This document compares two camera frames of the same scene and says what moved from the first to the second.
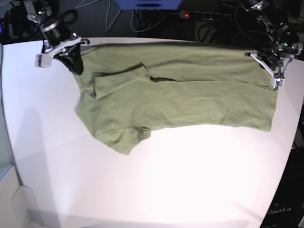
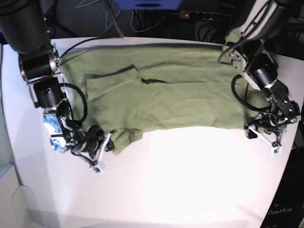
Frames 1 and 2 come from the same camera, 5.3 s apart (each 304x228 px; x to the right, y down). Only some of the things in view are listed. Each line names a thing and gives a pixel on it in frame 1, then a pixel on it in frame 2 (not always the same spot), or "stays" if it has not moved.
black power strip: x=204 y=15 stays
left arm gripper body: x=276 y=57 -> x=270 y=126
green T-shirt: x=126 y=90 stays
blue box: x=148 y=4 stays
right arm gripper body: x=66 y=46 -> x=93 y=140
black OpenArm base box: x=287 y=209 stays
